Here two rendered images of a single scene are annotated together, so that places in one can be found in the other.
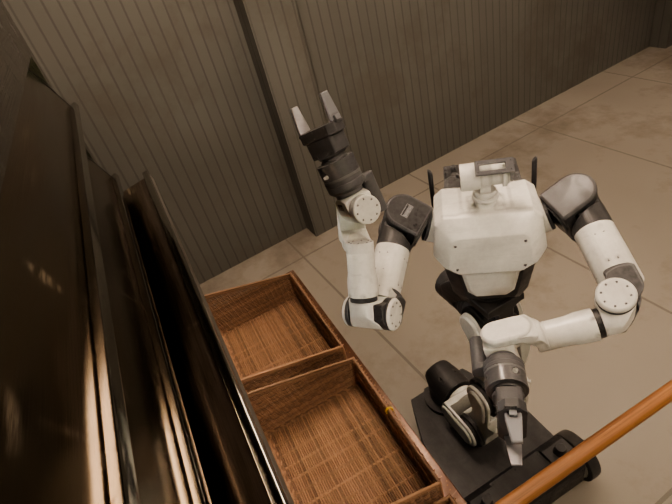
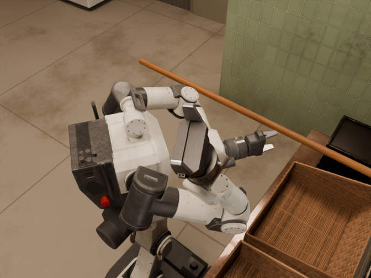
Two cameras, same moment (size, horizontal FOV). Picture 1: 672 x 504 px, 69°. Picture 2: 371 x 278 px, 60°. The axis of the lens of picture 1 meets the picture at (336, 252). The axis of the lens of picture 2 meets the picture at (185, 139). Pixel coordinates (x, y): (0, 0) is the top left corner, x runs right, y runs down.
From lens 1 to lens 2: 1.28 m
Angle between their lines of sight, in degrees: 82
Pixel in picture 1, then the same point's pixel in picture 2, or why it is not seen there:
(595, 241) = (157, 94)
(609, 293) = (190, 95)
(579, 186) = (123, 87)
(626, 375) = (75, 215)
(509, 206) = not seen: hidden behind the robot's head
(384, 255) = (190, 198)
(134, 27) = not seen: outside the picture
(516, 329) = (214, 135)
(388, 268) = not seen: hidden behind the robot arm
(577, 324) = (202, 113)
